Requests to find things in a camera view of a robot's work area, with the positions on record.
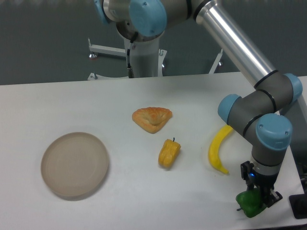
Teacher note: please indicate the yellow toy banana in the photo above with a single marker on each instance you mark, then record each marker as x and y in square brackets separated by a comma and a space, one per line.
[213, 151]

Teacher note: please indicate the beige round plate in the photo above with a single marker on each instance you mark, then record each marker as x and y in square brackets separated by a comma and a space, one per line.
[75, 165]

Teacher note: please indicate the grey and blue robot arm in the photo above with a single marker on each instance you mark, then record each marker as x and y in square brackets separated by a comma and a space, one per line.
[255, 116]

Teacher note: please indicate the orange toy pastry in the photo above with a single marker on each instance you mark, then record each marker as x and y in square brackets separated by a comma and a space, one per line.
[152, 119]

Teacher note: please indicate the green toy pepper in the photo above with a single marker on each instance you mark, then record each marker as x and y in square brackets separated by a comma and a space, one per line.
[250, 202]

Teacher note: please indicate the black device at table edge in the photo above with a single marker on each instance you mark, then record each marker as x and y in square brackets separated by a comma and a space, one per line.
[299, 205]

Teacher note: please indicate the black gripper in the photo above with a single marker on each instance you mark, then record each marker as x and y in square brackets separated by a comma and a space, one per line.
[263, 177]

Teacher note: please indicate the yellow toy pepper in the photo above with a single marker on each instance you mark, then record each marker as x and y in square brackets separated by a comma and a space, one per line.
[168, 153]

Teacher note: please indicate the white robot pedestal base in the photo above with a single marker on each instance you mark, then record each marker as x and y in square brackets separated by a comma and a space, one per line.
[183, 49]

